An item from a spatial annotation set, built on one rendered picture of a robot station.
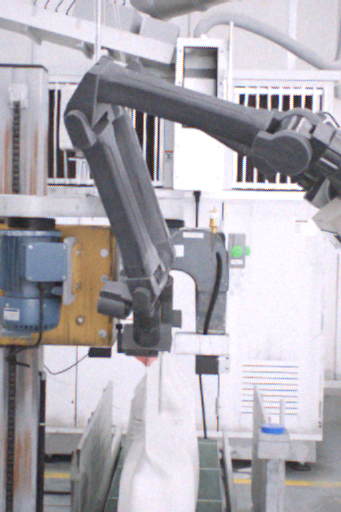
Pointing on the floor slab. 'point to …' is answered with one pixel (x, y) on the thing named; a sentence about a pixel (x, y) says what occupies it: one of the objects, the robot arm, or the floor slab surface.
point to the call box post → (271, 485)
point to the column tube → (31, 145)
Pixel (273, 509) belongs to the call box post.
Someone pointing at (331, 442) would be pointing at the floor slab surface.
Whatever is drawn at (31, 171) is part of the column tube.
